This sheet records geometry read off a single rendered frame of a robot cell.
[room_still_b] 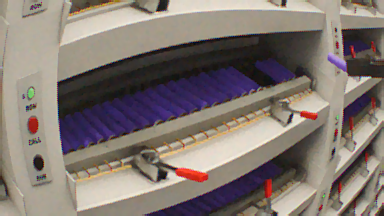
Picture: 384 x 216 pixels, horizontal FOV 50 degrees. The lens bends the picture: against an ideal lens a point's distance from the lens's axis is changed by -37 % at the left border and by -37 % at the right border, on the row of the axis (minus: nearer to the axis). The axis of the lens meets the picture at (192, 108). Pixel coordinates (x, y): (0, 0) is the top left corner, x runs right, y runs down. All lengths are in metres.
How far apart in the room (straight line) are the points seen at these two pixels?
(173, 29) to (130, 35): 0.07
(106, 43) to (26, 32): 0.14
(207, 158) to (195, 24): 0.17
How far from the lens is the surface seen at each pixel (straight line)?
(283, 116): 0.86
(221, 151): 0.76
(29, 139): 0.51
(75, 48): 0.54
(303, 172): 1.07
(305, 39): 1.03
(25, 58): 0.49
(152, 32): 0.62
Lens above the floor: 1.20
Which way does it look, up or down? 17 degrees down
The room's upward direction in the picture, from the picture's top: straight up
